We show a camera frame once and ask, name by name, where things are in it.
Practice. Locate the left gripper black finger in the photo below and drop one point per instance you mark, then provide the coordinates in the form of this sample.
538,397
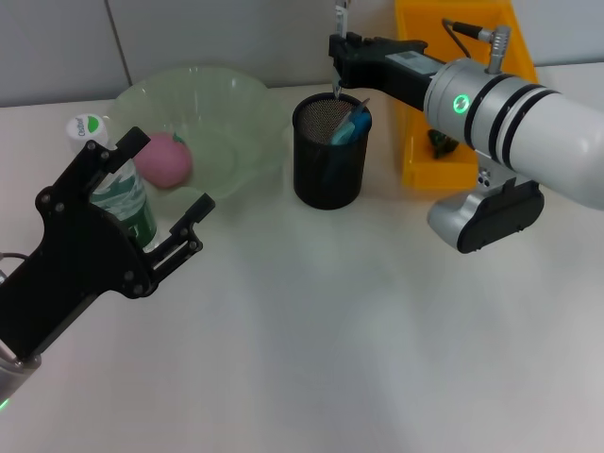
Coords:
198,210
132,141

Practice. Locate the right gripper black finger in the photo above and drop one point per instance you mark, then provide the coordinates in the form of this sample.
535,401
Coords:
356,38
336,54

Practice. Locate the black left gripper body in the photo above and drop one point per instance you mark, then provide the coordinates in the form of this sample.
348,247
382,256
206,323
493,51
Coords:
71,264

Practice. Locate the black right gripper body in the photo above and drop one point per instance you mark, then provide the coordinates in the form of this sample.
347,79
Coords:
387,75

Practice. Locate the silver ballpoint pen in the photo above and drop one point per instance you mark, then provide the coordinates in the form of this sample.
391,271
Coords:
340,19

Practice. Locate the pink peach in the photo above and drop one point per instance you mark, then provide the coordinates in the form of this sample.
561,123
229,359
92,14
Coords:
165,160

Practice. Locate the clear plastic ruler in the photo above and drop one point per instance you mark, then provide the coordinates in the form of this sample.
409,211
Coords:
356,111

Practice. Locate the clear water bottle green label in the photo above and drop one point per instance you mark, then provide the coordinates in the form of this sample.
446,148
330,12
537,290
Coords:
87,127

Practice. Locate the blue scissors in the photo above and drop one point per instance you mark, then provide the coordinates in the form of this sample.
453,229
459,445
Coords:
351,132

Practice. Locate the green plastic wrapper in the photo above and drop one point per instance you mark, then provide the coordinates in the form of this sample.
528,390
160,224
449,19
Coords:
441,144

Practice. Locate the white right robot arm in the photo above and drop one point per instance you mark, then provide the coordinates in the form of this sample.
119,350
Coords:
542,127

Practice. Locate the pale green glass fruit bowl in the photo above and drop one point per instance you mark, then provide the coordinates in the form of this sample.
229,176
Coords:
236,118

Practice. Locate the black mesh pen cup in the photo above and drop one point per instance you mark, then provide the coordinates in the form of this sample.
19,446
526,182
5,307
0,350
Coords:
330,189

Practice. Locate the yellow plastic storage bin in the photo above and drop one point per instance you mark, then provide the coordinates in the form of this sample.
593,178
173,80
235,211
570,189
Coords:
415,170

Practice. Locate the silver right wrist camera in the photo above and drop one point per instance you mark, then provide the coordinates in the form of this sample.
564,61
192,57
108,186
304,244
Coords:
495,217

